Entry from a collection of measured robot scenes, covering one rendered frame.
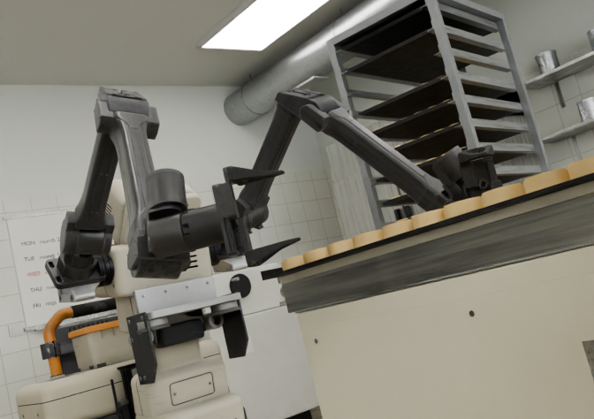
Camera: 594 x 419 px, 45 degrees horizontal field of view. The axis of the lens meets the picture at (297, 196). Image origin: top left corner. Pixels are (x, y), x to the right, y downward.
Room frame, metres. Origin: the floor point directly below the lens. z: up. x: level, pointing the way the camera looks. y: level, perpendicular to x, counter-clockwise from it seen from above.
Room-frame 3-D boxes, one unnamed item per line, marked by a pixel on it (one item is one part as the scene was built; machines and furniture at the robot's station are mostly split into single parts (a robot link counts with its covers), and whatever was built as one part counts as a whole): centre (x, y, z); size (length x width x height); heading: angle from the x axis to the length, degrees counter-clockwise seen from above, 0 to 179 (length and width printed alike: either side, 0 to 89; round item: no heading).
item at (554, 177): (0.78, -0.27, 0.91); 0.05 x 0.05 x 0.02
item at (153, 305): (1.74, 0.34, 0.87); 0.28 x 0.16 x 0.22; 130
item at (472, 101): (2.66, -0.80, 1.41); 0.64 x 0.03 x 0.03; 141
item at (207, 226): (1.00, 0.13, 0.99); 0.07 x 0.07 x 0.10; 85
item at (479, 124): (2.66, -0.80, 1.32); 0.64 x 0.03 x 0.03; 141
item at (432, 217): (0.91, -0.16, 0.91); 0.05 x 0.05 x 0.02
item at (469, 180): (1.34, -0.35, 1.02); 0.09 x 0.07 x 0.07; 175
